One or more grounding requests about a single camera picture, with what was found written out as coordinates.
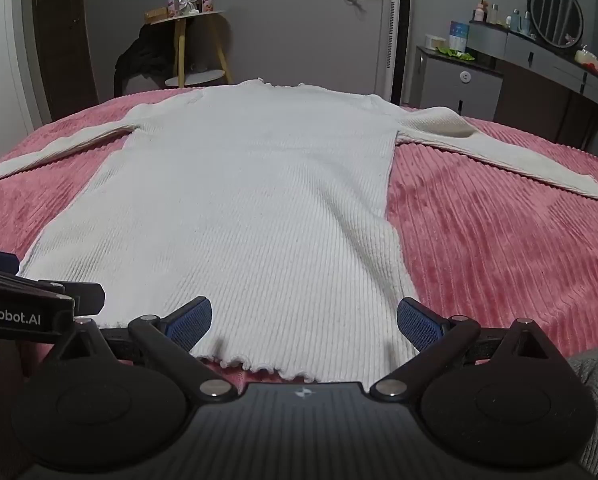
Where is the round black-framed mirror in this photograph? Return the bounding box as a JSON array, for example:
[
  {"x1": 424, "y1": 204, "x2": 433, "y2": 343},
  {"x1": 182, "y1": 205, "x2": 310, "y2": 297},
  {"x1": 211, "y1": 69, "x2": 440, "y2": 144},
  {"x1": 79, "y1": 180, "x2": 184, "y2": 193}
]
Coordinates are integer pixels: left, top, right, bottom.
[{"x1": 526, "y1": 0, "x2": 584, "y2": 50}]

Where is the pink ribbed blanket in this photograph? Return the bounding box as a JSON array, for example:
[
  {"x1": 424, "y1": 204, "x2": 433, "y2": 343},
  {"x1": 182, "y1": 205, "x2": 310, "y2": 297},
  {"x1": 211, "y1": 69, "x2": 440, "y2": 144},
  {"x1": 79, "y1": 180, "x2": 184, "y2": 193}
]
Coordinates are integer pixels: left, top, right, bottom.
[{"x1": 0, "y1": 85, "x2": 598, "y2": 480}]

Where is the grey cabinet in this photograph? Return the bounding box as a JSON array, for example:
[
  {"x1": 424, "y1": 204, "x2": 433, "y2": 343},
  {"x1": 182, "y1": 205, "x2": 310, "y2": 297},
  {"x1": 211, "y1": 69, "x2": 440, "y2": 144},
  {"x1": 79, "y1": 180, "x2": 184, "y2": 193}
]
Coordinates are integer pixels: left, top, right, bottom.
[{"x1": 411, "y1": 46, "x2": 505, "y2": 122}]

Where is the grey upholstered chair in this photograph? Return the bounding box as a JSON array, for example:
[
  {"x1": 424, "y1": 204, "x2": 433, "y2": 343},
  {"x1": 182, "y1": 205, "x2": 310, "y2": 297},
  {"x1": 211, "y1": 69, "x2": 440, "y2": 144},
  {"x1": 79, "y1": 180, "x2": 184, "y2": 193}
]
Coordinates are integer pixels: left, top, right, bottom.
[{"x1": 114, "y1": 73, "x2": 181, "y2": 99}]

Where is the grey vanity desk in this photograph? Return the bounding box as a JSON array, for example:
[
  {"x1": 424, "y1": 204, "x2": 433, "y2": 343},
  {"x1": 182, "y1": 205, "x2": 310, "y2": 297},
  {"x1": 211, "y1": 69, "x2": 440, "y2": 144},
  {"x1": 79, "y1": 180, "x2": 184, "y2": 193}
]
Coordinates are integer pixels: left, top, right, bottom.
[{"x1": 466, "y1": 20, "x2": 598, "y2": 152}]

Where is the white ribbed knit sweater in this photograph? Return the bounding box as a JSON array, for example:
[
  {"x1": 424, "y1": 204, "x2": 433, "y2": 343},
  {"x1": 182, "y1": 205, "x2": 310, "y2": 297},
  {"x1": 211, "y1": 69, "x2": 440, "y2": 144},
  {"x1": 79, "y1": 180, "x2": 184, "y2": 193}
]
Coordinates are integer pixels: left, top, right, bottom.
[{"x1": 0, "y1": 77, "x2": 598, "y2": 382}]

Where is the green wrapper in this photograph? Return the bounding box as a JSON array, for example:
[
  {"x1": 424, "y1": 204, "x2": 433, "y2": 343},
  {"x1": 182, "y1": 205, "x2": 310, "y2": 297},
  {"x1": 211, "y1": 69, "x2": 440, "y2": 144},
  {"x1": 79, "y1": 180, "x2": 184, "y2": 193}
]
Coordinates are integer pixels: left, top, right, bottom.
[{"x1": 436, "y1": 46, "x2": 476, "y2": 63}]

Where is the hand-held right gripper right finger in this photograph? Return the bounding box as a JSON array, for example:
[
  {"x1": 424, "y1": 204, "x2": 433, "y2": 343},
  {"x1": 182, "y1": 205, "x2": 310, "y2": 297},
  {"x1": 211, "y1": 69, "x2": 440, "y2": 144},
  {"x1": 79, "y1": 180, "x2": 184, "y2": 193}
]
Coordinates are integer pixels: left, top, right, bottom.
[{"x1": 369, "y1": 297, "x2": 572, "y2": 403}]

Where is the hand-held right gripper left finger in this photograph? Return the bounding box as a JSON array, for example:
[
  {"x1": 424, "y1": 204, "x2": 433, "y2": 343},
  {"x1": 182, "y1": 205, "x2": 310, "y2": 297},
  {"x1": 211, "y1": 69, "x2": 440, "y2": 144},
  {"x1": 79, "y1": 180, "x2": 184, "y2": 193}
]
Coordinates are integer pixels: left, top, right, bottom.
[{"x1": 39, "y1": 296, "x2": 240, "y2": 404}]

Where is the black clothing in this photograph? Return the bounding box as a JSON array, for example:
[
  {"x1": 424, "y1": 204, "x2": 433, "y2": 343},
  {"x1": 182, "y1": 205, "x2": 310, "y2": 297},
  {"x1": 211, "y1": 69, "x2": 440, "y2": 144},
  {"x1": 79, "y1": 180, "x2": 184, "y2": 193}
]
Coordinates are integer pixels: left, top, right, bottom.
[{"x1": 114, "y1": 25, "x2": 181, "y2": 92}]

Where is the yellow-legged round side table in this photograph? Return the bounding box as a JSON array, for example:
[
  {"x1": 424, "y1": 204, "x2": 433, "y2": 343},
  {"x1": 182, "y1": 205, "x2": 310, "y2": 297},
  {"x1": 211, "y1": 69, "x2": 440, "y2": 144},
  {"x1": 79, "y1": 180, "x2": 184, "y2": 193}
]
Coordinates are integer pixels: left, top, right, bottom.
[{"x1": 141, "y1": 9, "x2": 228, "y2": 89}]

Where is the blue and white box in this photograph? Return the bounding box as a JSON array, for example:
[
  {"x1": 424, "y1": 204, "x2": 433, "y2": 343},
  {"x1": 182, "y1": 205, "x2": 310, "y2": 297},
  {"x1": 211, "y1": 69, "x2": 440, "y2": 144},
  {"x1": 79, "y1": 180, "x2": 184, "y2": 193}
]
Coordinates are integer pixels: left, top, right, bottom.
[{"x1": 448, "y1": 21, "x2": 471, "y2": 54}]

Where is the brown wooden door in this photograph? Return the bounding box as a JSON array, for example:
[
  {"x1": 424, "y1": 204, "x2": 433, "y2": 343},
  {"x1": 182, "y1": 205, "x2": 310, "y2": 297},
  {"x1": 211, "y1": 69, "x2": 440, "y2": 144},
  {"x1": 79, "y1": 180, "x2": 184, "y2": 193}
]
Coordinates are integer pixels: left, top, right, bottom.
[{"x1": 31, "y1": 0, "x2": 100, "y2": 121}]

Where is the white tower air conditioner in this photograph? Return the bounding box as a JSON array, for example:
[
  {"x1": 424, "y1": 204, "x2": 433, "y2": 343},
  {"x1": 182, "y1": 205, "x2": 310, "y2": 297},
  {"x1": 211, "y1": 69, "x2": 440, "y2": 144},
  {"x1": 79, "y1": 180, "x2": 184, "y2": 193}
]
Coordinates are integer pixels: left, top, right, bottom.
[{"x1": 381, "y1": 0, "x2": 414, "y2": 107}]

